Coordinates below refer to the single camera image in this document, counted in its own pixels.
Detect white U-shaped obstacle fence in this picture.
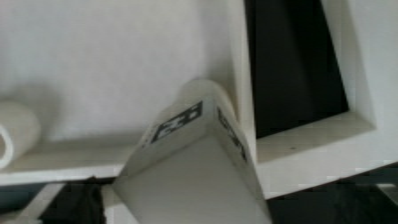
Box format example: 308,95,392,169
258,0,398,199

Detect white leg with tag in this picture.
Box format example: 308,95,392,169
114,80,273,224

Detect white square tabletop part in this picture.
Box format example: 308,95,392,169
0,0,251,186

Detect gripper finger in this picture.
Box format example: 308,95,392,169
11,175,114,224

